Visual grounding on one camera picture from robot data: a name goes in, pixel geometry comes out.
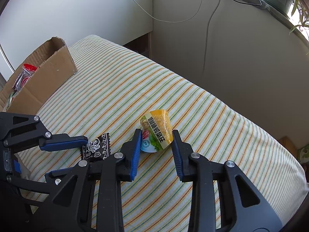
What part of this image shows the black white snack packet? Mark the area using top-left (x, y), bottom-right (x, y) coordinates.
top-left (81, 132), bottom-right (110, 162)

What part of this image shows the yellow quail egg packet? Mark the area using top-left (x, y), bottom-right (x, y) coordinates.
top-left (140, 109), bottom-right (173, 153)

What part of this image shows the striped table cloth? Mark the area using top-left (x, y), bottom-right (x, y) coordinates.
top-left (18, 34), bottom-right (309, 230)

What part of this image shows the green spider plant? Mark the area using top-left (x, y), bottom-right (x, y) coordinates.
top-left (289, 0), bottom-right (308, 34)

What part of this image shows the cardboard box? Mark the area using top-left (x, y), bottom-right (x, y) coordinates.
top-left (1, 37), bottom-right (77, 115)

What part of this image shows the grey cable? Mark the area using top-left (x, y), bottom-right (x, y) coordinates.
top-left (201, 0), bottom-right (223, 77)

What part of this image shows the green snack bag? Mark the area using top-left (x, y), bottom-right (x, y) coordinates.
top-left (299, 144), bottom-right (309, 164)

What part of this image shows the red clear pastry packet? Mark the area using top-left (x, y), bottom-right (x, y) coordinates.
top-left (13, 63), bottom-right (37, 92)

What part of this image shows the white cable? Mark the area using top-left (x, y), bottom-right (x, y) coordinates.
top-left (119, 0), bottom-right (203, 24)

